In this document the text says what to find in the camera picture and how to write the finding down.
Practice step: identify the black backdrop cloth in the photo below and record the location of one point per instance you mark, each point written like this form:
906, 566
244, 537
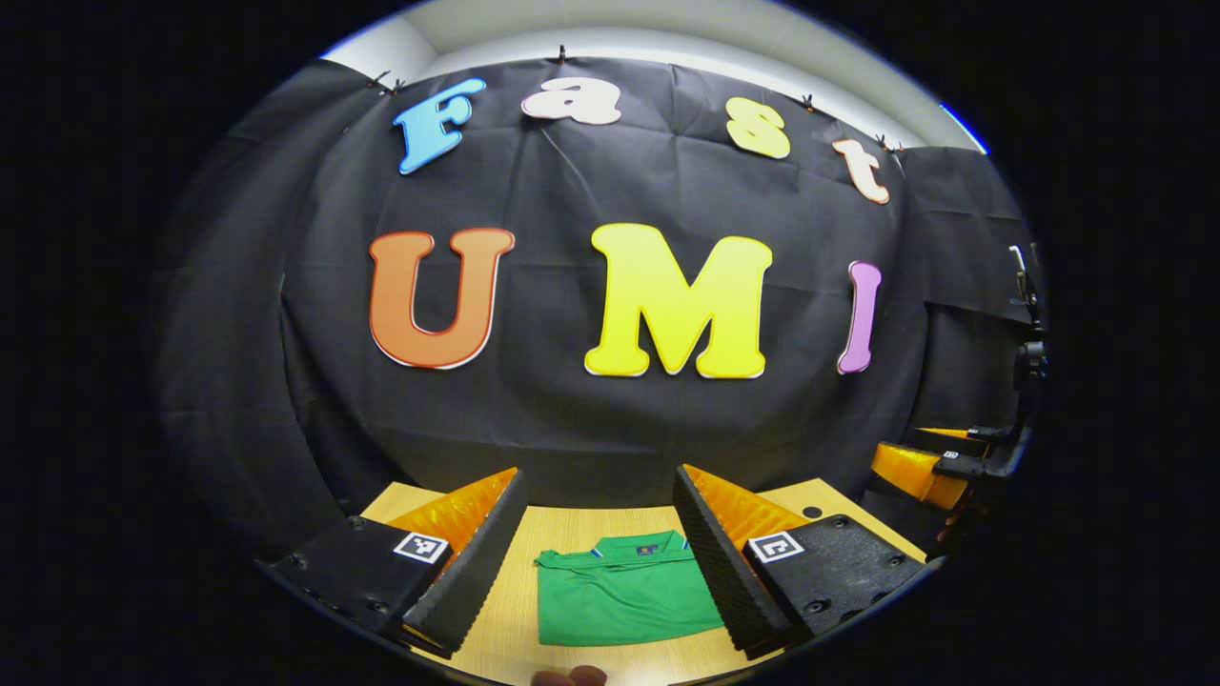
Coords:
572, 429

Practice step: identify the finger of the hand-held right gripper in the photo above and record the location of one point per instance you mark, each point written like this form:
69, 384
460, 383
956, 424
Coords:
958, 465
982, 438

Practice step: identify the black metal stand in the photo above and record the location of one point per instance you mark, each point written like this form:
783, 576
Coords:
1029, 357

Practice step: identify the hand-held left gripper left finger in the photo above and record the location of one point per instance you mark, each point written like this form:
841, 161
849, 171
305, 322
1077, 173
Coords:
477, 581

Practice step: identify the green polo T-shirt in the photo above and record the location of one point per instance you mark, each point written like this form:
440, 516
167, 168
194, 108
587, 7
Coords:
620, 600

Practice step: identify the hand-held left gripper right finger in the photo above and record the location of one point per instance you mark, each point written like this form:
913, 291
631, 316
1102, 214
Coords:
724, 572

